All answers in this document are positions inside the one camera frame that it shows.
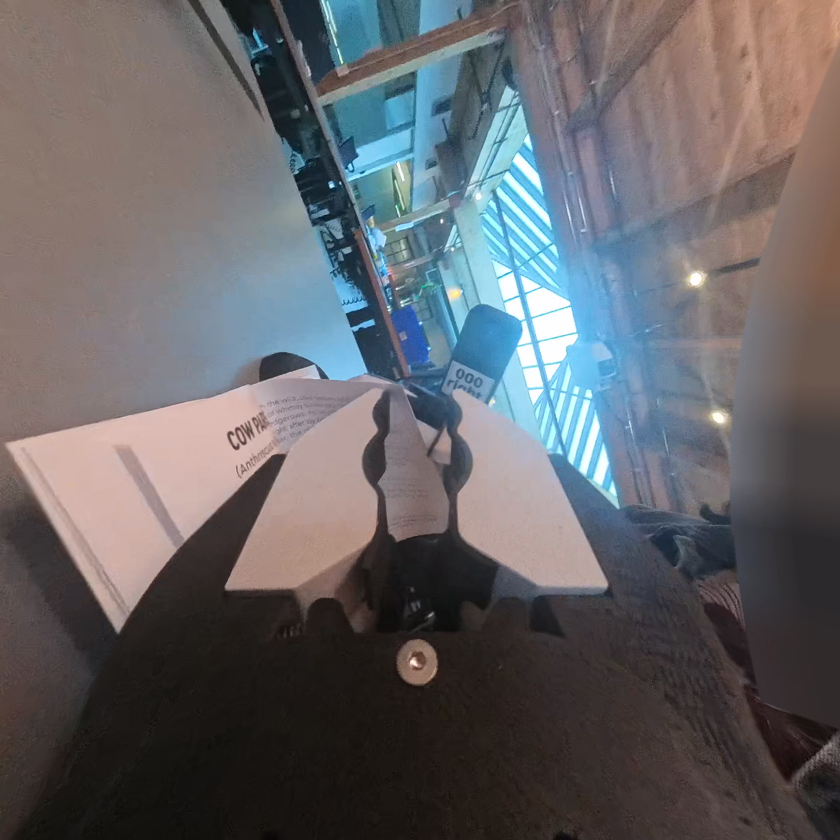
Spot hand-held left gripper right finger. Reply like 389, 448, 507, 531
449, 390, 610, 631

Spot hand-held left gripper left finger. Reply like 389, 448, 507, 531
224, 387, 395, 632

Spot white lego instruction booklet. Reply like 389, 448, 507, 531
5, 374, 452, 634

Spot skylight window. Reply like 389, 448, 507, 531
482, 134, 621, 500

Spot blue plastic bin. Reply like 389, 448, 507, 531
390, 307, 432, 367

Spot white ceiling-mounted device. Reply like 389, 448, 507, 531
567, 338, 619, 383

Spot floral print shirt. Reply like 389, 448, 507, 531
696, 571, 818, 785

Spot black desk frames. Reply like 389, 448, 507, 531
220, 0, 401, 309

